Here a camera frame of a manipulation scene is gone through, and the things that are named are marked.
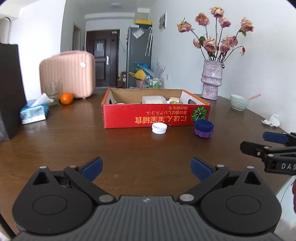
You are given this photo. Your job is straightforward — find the purple gear lid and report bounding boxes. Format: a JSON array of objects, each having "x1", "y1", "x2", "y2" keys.
[{"x1": 194, "y1": 129, "x2": 214, "y2": 138}]

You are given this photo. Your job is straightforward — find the blue gear lid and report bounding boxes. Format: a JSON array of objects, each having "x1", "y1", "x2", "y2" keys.
[{"x1": 194, "y1": 119, "x2": 214, "y2": 132}]

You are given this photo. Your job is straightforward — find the white ridged jar lid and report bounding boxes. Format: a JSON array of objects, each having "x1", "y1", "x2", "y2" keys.
[{"x1": 152, "y1": 123, "x2": 168, "y2": 135}]

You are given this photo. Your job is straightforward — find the beige toothpick box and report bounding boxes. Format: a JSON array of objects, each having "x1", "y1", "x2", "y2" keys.
[{"x1": 168, "y1": 97, "x2": 181, "y2": 104}]

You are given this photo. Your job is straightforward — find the translucent white plastic bottle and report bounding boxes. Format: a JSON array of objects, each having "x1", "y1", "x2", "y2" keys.
[{"x1": 142, "y1": 95, "x2": 167, "y2": 104}]

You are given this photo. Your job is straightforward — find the crumpled white tissue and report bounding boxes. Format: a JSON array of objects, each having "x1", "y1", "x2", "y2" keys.
[{"x1": 261, "y1": 114, "x2": 280, "y2": 128}]

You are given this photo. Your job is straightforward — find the pale green bowl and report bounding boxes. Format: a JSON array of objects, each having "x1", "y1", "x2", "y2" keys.
[{"x1": 230, "y1": 94, "x2": 249, "y2": 111}]

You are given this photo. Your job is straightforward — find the pink spoon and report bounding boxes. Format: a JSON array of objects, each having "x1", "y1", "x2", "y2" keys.
[{"x1": 247, "y1": 93, "x2": 261, "y2": 101}]

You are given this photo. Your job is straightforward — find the pink ceramic vase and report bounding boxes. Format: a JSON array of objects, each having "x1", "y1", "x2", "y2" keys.
[{"x1": 201, "y1": 60, "x2": 224, "y2": 100}]

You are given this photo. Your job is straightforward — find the red cardboard box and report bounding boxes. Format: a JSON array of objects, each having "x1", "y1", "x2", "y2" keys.
[{"x1": 101, "y1": 88, "x2": 211, "y2": 128}]

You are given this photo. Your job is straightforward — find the orange fruit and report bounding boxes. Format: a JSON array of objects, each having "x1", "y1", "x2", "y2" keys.
[{"x1": 59, "y1": 93, "x2": 74, "y2": 105}]

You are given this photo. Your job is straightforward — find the blue tissue pack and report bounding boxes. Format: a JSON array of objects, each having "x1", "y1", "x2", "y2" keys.
[{"x1": 20, "y1": 93, "x2": 54, "y2": 125}]

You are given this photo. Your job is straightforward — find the glass cup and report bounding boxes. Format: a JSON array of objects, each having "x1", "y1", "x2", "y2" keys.
[{"x1": 43, "y1": 81, "x2": 63, "y2": 106}]

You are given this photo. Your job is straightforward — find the dried pink roses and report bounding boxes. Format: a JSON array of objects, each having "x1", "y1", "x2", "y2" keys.
[{"x1": 177, "y1": 6, "x2": 254, "y2": 65}]

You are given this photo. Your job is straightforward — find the black paper bag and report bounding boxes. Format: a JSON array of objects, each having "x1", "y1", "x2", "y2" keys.
[{"x1": 1, "y1": 43, "x2": 27, "y2": 142}]

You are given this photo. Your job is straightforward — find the pink suitcase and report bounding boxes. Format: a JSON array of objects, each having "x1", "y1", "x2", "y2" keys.
[{"x1": 39, "y1": 50, "x2": 95, "y2": 98}]

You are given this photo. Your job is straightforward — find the dark brown door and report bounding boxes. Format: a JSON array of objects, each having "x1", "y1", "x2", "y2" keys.
[{"x1": 86, "y1": 30, "x2": 120, "y2": 88}]

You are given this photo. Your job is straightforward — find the grey refrigerator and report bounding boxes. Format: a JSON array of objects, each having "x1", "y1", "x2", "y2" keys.
[{"x1": 126, "y1": 24, "x2": 154, "y2": 88}]

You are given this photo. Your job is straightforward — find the yellow box on fridge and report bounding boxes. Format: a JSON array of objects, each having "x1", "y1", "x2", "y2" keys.
[{"x1": 135, "y1": 20, "x2": 152, "y2": 26}]

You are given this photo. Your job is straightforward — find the wall electrical panel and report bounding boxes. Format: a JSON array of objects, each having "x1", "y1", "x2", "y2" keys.
[{"x1": 159, "y1": 11, "x2": 167, "y2": 31}]

